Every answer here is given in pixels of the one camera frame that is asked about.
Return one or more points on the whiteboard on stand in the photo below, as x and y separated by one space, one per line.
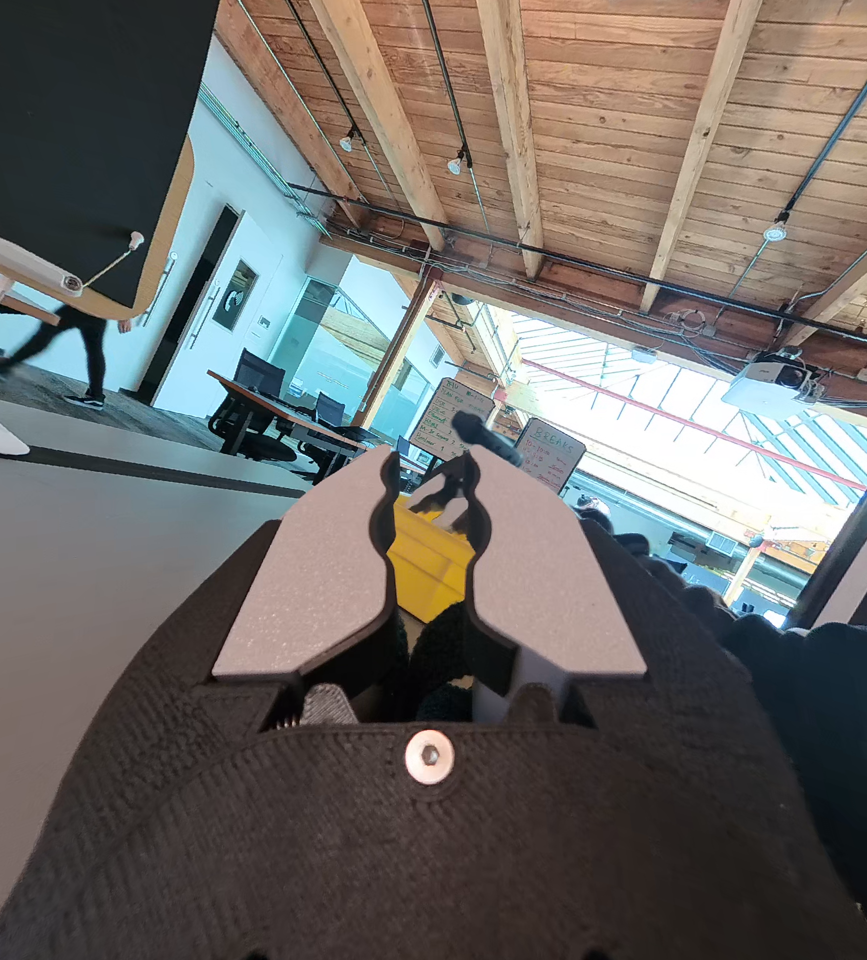
441 412
553 450

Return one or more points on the ceiling track light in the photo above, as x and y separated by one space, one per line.
454 165
776 232
347 141

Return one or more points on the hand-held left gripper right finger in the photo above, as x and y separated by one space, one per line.
553 592

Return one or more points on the wooden desk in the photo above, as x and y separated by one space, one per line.
21 305

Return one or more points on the long office desk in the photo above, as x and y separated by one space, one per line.
276 405

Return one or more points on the black office chair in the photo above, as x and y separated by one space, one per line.
257 371
328 409

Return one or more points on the person's right forearm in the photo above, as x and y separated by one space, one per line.
816 712

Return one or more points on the framed marker sign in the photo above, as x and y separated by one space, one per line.
853 585

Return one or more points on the white ceiling projector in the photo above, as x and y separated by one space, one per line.
767 386

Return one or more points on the white ceiling device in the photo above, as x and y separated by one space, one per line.
643 354

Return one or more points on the black board wooden edge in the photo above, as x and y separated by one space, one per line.
66 112

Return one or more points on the dark door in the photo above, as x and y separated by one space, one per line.
193 300

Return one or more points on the yellow plastic bin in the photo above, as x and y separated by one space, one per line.
426 562

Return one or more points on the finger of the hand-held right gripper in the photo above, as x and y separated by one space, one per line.
435 491
454 519

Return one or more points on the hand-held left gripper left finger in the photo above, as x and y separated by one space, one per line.
306 592

